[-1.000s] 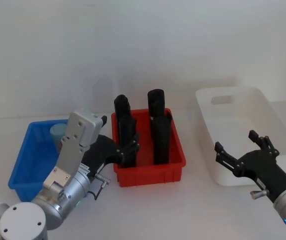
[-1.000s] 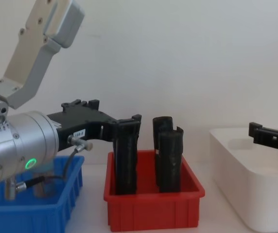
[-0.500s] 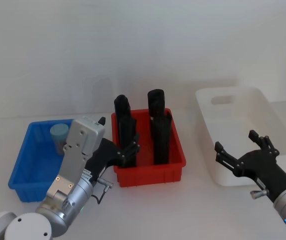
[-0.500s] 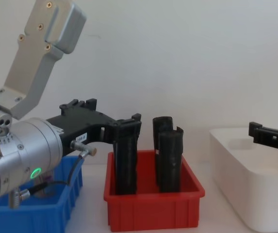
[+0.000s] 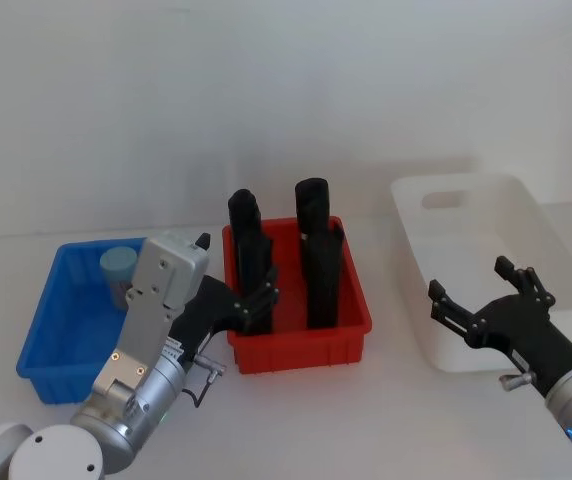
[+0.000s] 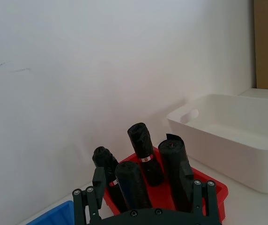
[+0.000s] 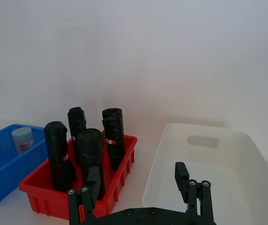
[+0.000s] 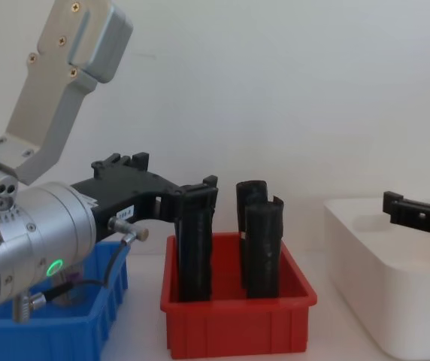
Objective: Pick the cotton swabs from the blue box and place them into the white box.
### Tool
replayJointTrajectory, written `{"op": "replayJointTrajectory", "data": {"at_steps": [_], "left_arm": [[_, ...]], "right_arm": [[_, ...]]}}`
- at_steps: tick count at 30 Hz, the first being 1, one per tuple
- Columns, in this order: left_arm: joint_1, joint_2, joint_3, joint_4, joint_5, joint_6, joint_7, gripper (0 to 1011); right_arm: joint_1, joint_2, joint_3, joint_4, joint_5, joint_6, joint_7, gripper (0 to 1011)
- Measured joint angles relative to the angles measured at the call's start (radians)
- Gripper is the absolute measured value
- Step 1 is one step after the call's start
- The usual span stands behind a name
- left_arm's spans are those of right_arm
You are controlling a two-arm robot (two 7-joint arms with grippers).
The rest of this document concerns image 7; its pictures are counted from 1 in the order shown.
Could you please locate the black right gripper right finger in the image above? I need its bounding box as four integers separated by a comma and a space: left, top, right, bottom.
175, 161, 213, 218

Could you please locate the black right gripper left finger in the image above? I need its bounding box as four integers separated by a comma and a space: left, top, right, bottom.
67, 166, 101, 225

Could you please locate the black bag roll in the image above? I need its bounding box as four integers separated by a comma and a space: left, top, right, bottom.
67, 107, 87, 166
74, 128, 106, 200
44, 121, 77, 192
101, 108, 125, 171

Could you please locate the red plastic bin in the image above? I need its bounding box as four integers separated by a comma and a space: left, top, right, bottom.
18, 135, 138, 221

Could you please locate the white plastic bin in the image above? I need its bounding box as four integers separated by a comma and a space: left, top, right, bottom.
142, 122, 268, 225

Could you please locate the jar with pale blue lid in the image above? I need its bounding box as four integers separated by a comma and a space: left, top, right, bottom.
11, 127, 35, 156

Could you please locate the blue plastic bin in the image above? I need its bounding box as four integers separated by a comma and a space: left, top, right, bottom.
0, 123, 47, 210

